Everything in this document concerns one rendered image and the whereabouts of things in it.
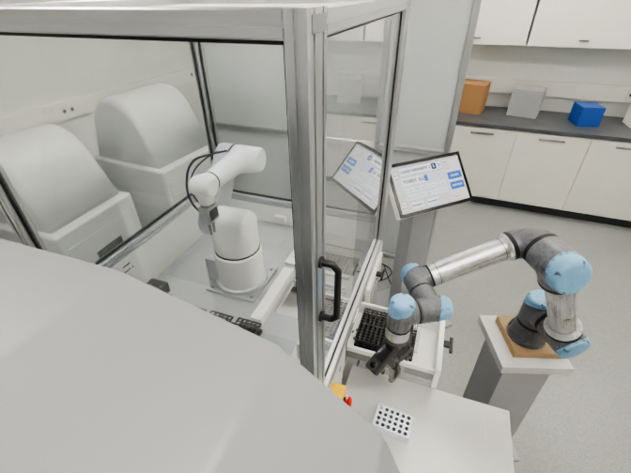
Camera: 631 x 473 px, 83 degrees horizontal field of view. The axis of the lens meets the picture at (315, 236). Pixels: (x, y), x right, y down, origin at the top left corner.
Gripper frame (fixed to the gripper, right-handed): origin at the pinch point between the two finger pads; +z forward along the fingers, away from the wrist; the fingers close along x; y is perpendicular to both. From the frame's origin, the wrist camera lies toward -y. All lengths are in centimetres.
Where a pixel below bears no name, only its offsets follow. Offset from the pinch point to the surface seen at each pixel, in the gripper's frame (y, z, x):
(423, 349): 24.2, 6.6, 3.4
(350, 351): -1.6, 2.9, 16.9
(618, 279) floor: 272, 90, -4
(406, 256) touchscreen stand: 92, 34, 72
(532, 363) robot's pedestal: 61, 14, -23
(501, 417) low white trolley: 30.3, 14.3, -28.8
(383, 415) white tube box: -5.0, 10.8, -5.7
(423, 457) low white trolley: -2.7, 14.3, -22.0
